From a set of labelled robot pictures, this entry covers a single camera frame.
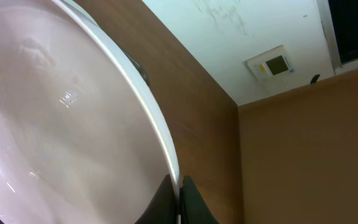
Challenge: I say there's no white wall thermostat panel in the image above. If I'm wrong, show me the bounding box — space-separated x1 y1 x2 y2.
244 45 295 82

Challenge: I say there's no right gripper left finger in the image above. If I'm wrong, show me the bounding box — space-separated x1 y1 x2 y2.
135 174 177 224

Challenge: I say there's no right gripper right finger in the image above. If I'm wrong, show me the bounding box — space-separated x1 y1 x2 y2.
180 175 219 224

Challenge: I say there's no pinkish white plate with stain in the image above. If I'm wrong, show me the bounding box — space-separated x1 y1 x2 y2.
0 1 180 223

